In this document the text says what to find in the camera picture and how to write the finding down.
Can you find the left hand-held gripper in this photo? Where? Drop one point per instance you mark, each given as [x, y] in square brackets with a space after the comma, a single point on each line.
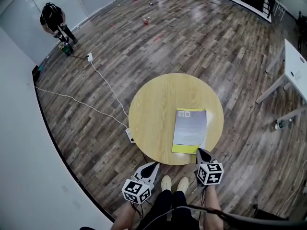
[136, 192]

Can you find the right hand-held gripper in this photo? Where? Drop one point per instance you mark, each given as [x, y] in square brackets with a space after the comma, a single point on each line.
[211, 175]

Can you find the yellow and grey booklet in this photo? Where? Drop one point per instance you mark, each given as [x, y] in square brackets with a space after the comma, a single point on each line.
[189, 128]

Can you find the person's left forearm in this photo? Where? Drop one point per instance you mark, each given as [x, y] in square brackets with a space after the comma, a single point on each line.
[123, 217]

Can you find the person's right forearm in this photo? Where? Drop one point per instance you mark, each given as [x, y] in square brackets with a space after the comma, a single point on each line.
[213, 200]

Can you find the person's left cream shoe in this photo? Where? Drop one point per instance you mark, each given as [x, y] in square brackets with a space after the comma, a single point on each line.
[166, 183]

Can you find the person's cream shoe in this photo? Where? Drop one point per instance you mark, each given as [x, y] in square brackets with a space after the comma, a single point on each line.
[166, 183]
[182, 184]

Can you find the person's right cream shoe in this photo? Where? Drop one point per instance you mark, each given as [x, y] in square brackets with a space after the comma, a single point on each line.
[182, 184]

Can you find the white power strip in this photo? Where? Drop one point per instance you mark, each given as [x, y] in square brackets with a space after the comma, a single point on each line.
[130, 135]

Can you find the round wooden table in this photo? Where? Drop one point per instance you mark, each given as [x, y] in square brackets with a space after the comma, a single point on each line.
[153, 109]

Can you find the green bottle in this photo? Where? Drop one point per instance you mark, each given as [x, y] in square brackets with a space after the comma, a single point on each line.
[280, 125]

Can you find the black bag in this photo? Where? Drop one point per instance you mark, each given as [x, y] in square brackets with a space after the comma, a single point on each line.
[269, 213]

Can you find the small clear bottle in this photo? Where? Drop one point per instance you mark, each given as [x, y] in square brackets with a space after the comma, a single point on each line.
[289, 123]

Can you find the white socket block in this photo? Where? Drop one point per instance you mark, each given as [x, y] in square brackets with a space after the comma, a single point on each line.
[90, 57]

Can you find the white desk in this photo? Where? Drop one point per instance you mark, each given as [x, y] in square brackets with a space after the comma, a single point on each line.
[296, 56]

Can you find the red drink can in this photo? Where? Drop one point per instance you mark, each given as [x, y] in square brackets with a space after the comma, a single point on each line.
[145, 21]

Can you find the green bucket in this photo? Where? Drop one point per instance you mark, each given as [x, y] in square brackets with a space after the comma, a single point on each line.
[66, 49]

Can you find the small teal object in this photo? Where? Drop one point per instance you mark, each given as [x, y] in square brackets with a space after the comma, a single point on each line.
[42, 68]

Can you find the black box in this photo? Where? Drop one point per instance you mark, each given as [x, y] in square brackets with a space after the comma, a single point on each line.
[36, 72]

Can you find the black chair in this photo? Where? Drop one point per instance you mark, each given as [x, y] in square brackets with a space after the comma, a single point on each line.
[301, 41]

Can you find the white stool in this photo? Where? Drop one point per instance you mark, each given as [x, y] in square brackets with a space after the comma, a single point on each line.
[280, 8]

